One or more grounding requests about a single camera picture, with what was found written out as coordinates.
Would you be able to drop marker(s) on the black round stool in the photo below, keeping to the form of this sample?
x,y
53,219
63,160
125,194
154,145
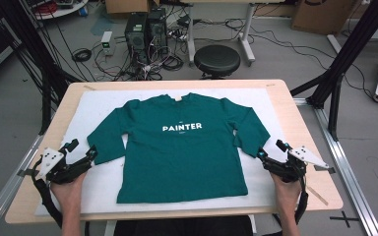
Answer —
x,y
217,59

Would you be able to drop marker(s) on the beige tape strip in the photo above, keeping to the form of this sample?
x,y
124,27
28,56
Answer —
x,y
316,195

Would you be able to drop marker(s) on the aluminium rail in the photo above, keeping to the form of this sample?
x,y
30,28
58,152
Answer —
x,y
10,193
347,177

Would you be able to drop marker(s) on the black metal frame stand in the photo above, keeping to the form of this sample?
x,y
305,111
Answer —
x,y
32,49
351,49

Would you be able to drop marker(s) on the white foam mat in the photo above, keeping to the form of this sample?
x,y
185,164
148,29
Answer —
x,y
105,105

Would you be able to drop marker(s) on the person's right hand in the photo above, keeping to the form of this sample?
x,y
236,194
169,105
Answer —
x,y
287,196

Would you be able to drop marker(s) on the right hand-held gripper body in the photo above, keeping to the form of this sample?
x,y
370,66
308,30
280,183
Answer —
x,y
292,167

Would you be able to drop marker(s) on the green long-sleeved shirt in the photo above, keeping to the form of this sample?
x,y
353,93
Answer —
x,y
183,157

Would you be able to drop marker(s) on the small cardboard box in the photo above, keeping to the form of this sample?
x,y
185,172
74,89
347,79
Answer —
x,y
128,6

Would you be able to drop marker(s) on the small white device green light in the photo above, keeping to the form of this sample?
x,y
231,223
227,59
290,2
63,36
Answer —
x,y
107,42

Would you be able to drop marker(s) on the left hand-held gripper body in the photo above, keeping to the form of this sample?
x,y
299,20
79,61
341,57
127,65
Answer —
x,y
54,164

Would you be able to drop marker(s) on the light wooden table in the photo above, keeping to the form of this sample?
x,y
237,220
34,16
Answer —
x,y
52,131

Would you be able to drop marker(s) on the person's dark clothing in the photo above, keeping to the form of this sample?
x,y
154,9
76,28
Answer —
x,y
183,227

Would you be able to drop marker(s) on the round white table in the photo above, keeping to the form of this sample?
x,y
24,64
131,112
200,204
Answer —
x,y
62,10

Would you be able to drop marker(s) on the black computer tower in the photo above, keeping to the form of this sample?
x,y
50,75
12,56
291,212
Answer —
x,y
157,29
136,36

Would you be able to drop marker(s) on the black tape strip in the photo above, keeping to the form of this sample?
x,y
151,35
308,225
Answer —
x,y
24,172
325,169

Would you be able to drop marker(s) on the person's left hand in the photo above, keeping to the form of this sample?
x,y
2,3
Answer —
x,y
69,195

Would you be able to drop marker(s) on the large cardboard box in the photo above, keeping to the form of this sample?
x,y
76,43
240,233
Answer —
x,y
321,16

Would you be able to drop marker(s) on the white desk frame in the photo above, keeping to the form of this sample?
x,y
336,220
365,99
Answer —
x,y
246,36

